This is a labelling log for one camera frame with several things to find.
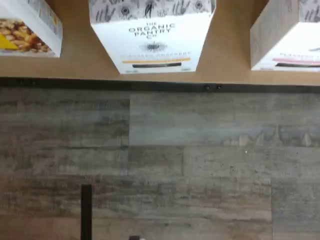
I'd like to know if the white box yellow strip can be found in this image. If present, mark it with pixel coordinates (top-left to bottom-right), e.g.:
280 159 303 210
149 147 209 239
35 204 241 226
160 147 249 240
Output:
88 0 217 75

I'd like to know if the yellow granola box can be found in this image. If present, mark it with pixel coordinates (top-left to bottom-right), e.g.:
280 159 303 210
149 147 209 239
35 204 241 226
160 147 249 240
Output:
0 0 63 59

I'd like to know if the white box pink strip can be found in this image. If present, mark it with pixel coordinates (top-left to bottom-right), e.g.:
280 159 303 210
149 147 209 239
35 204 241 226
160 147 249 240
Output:
249 0 320 73

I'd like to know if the black metal bar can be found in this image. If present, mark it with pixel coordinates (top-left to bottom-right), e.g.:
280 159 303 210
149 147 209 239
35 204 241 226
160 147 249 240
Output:
80 183 93 240

